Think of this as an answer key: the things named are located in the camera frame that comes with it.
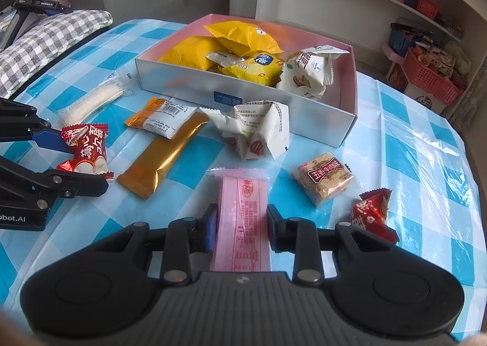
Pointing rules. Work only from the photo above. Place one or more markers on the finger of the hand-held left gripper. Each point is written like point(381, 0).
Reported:
point(83, 186)
point(49, 140)

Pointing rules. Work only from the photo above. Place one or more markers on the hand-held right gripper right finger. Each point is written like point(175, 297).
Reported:
point(272, 224)

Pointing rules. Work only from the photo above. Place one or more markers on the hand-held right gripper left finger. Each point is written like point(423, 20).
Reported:
point(211, 228)

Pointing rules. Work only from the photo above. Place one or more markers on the pink wafer packet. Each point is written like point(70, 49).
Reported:
point(241, 216)

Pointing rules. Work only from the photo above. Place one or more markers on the red candy packet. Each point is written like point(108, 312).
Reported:
point(87, 148)
point(371, 212)

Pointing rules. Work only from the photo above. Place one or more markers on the silver box with pink inside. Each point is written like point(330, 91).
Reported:
point(266, 117)

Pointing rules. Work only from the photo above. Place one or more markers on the white nut print snack bag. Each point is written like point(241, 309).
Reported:
point(308, 72)

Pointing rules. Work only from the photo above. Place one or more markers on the yellow packet with blue circle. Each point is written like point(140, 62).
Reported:
point(255, 66)

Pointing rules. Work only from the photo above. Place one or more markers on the large plain yellow snack packet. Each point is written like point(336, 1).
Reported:
point(186, 53)

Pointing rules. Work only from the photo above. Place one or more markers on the small white gold packet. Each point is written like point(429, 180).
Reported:
point(220, 60)

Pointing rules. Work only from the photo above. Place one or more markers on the yellow snack packet white label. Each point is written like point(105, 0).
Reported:
point(243, 39)

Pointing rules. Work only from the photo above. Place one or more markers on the clear packet white rice cracker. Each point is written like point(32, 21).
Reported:
point(91, 100)

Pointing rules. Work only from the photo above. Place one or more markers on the clear packet brown cake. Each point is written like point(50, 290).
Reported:
point(323, 178)

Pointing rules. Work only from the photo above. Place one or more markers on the gold foil snack bar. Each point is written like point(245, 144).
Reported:
point(163, 157)

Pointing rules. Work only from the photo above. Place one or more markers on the crumpled white nut print bag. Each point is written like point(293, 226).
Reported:
point(255, 129)

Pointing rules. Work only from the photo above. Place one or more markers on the grey white checkered pillow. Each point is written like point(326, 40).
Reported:
point(49, 37)

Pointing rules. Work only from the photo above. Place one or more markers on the orange packet white label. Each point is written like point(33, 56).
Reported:
point(163, 117)

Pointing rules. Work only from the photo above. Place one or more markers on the black tripod stand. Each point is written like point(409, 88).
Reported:
point(26, 7)

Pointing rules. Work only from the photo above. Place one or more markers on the blue white checkered tablecloth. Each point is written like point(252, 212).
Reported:
point(399, 163)

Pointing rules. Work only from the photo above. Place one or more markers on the white printed box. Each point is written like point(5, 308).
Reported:
point(426, 102)

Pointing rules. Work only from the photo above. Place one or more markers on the pink plastic tray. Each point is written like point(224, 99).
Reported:
point(392, 54)

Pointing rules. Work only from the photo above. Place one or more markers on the large red plastic basket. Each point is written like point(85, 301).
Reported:
point(430, 79)

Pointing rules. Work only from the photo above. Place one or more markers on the blue storage box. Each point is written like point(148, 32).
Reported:
point(399, 43)

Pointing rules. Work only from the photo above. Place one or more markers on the cream plush toy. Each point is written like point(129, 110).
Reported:
point(460, 58)

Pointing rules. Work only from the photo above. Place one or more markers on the small red basket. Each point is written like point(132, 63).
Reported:
point(428, 8)

